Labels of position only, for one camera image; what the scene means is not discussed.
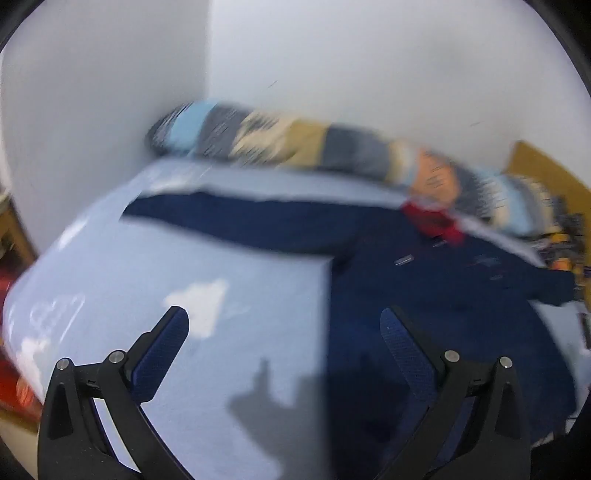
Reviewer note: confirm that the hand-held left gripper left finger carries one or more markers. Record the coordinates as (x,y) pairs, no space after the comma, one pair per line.
(161,350)

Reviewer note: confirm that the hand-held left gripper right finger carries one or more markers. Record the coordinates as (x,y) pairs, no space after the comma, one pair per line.
(406,350)

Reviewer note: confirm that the navy blue jacket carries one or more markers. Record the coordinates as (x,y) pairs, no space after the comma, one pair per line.
(438,286)

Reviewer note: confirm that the red object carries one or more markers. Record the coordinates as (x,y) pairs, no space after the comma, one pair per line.
(9,383)

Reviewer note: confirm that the colourful patterned cloth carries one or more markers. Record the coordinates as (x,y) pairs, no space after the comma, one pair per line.
(561,240)

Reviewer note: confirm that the wooden headboard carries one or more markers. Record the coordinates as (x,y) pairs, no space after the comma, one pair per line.
(540,166)

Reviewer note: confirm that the rolled patchwork quilt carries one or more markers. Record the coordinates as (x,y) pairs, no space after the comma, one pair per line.
(304,138)

